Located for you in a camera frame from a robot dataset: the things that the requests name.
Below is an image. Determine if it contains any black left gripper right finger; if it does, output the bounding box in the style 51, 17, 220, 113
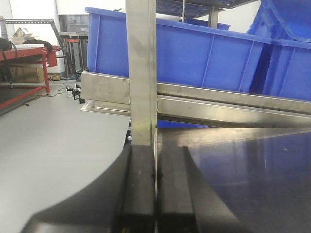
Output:
157, 147, 250, 233

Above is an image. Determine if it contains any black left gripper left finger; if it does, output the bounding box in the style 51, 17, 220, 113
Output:
22, 145, 156, 233

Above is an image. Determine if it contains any stainless steel shelf rack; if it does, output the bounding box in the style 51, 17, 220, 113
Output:
82, 0, 311, 145

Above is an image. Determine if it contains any black power adapter on floor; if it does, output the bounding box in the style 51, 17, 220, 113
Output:
72, 88, 81, 100

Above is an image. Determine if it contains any blue plastic bin left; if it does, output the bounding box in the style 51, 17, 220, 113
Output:
85, 7, 271, 92

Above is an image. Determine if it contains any blue plastic bin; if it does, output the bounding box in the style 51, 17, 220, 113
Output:
85, 7, 271, 92
248, 0, 311, 100

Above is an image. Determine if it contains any cardboard box under workbench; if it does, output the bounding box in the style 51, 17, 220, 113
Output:
9, 67, 45, 83

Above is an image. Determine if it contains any red metal workbench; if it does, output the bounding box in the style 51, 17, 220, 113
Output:
0, 44, 60, 109

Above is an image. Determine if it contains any blue plastic bin right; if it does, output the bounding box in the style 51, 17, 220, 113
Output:
248, 0, 311, 100

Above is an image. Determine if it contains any grey metal frame stand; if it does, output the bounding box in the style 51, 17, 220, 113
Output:
0, 18, 81, 82

